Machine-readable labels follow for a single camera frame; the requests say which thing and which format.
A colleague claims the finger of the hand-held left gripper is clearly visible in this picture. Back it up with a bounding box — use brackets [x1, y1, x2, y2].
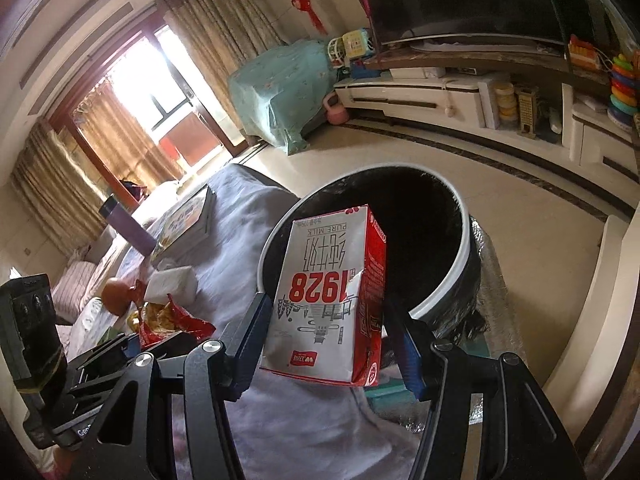
[142, 332, 201, 361]
[95, 335, 143, 380]

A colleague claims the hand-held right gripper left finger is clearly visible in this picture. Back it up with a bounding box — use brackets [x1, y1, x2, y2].
[65, 291, 273, 480]

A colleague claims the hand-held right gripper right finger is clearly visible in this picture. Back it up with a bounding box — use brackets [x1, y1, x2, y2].
[382, 297, 588, 480]

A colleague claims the red snack bag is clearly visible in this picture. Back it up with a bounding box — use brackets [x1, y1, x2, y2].
[131, 292, 217, 351]

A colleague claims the red and white milk carton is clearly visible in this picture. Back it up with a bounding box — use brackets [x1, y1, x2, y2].
[259, 204, 390, 388]

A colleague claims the black bin with white rim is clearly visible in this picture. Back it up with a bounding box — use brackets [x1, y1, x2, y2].
[255, 162, 496, 356]

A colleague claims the orange fruit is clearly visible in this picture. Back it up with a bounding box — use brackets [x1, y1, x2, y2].
[101, 277, 136, 317]

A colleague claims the pink striped sofa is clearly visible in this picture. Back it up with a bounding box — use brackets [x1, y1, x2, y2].
[0, 230, 103, 326]

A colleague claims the white tissue packet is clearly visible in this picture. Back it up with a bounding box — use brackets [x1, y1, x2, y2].
[145, 266, 197, 306]

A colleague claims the floral tablecloth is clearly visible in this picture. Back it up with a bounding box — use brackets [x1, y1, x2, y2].
[55, 165, 431, 480]

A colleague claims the purple drink bottle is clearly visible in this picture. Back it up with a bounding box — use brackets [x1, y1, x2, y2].
[98, 196, 158, 256]

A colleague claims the stack of colourful books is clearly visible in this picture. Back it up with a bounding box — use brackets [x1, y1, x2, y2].
[150, 185, 218, 263]

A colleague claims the beige patterned curtain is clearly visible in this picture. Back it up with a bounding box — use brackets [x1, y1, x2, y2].
[160, 0, 286, 81]
[75, 80, 186, 186]
[10, 125, 111, 256]

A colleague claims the white furniture panel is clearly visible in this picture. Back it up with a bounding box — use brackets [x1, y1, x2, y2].
[542, 215, 640, 461]

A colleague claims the pink kettlebell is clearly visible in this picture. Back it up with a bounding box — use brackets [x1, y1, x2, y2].
[322, 92, 351, 126]

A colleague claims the teal furniture cover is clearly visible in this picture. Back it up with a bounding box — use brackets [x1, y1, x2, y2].
[227, 39, 351, 156]

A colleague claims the white television cabinet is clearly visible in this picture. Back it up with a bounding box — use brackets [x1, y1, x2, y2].
[334, 67, 640, 186]

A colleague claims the stack of yellow containers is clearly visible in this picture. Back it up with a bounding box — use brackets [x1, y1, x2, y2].
[494, 82, 517, 123]

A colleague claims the metal cheese grater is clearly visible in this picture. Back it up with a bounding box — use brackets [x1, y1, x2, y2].
[515, 85, 540, 138]

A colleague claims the brown wooden television shelf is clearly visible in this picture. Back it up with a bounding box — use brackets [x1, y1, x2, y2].
[362, 40, 640, 92]

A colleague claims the green and yellow toy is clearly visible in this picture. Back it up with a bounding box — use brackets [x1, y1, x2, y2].
[327, 29, 373, 68]

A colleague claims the orange toy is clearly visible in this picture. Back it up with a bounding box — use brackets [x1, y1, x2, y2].
[569, 35, 603, 71]

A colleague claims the black flat television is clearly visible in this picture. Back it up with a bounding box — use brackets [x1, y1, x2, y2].
[332, 0, 573, 53]

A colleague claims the rainbow stacking ring toy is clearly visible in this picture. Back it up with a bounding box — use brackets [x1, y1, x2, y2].
[607, 52, 640, 133]

